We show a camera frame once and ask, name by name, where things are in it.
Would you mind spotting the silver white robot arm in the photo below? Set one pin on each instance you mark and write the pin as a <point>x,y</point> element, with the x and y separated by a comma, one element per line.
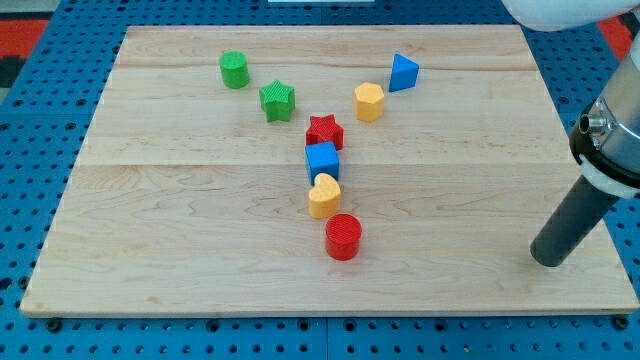
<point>612,123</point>

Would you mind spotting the blue triangle block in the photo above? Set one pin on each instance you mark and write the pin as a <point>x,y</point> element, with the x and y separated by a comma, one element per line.
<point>404,73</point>

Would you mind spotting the blue cube block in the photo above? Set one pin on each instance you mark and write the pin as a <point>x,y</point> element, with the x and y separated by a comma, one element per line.
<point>322,158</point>

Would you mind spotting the green star block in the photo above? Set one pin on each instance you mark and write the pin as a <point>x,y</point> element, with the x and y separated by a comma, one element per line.
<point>277,100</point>

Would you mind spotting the yellow hexagon block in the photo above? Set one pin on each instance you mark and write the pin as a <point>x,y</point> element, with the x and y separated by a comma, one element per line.
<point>369,100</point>

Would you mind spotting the green cylinder block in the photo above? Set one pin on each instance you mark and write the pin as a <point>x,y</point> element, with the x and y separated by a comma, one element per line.
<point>234,69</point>

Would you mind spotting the red cylinder block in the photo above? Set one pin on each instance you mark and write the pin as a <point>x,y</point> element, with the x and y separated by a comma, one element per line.
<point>343,234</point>

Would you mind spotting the light wooden board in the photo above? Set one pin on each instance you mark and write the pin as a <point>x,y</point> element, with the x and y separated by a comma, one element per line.
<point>185,202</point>

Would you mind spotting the yellow heart block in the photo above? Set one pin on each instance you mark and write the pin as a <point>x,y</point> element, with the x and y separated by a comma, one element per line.
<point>324,198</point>

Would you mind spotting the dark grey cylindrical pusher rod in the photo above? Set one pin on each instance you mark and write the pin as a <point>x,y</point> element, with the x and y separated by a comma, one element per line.
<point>575,217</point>

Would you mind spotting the red star block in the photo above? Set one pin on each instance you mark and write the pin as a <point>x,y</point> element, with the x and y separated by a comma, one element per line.
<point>325,129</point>

